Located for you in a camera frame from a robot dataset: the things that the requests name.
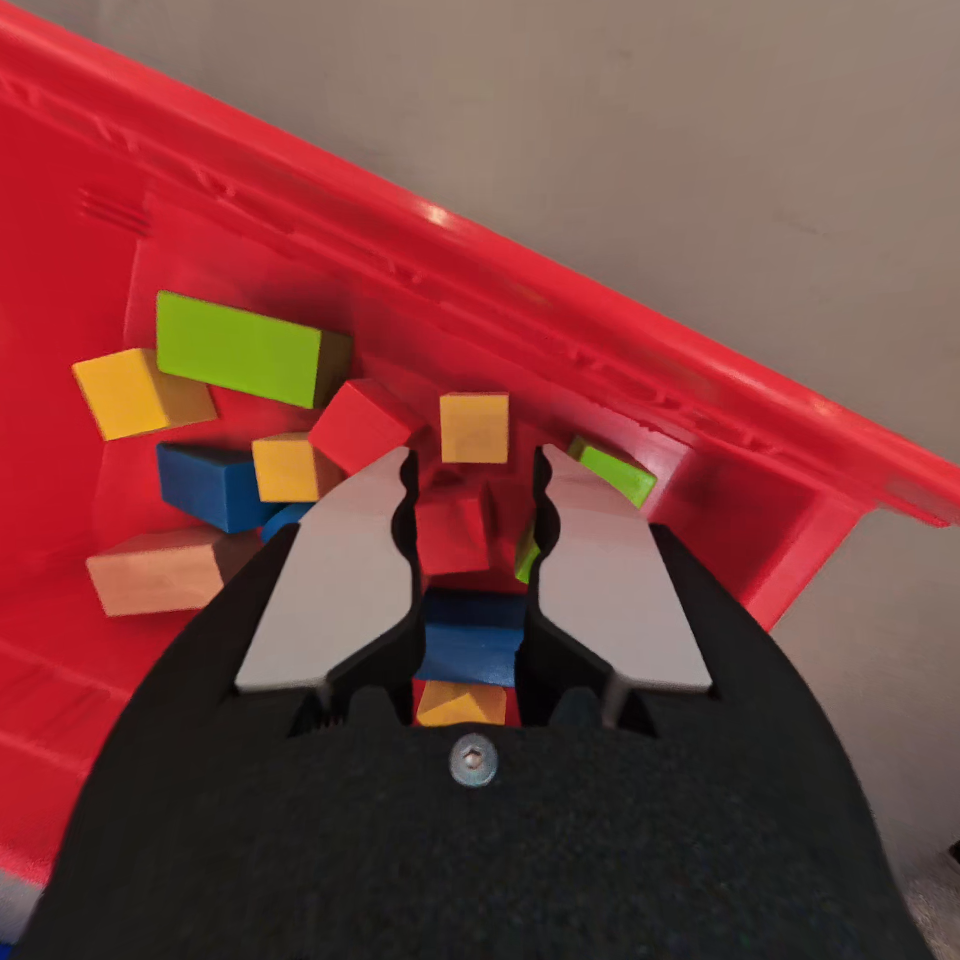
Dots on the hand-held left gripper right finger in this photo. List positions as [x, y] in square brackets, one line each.
[618, 593]

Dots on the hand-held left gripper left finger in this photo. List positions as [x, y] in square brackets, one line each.
[330, 593]

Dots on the red plastic bin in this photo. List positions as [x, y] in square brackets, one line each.
[120, 195]

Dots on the grey desk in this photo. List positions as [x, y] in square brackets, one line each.
[675, 150]

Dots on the pile of coloured wooden blocks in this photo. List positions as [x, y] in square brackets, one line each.
[248, 353]

